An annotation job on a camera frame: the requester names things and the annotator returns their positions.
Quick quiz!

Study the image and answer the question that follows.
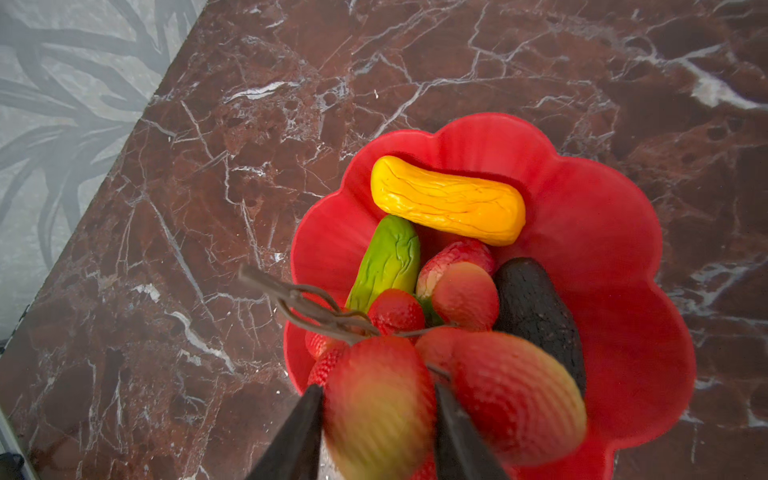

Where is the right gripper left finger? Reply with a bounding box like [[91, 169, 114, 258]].
[[246, 385, 323, 480]]

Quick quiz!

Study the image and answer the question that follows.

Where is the red fake lychee bunch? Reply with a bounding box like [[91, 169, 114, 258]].
[[238, 261, 589, 480]]

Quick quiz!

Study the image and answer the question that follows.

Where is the dark fake avocado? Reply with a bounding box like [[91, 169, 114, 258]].
[[493, 257, 587, 394]]

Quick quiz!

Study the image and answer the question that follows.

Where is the red yellow fake strawberry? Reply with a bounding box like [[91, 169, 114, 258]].
[[415, 238, 497, 301]]

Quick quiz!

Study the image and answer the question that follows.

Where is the yellow fake fruit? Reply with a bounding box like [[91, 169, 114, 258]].
[[370, 156, 526, 246]]

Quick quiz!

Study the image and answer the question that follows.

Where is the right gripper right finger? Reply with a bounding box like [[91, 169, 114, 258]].
[[434, 384, 508, 480]]

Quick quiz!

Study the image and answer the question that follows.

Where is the red flower-shaped fruit bowl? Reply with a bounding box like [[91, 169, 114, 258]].
[[290, 113, 696, 479]]

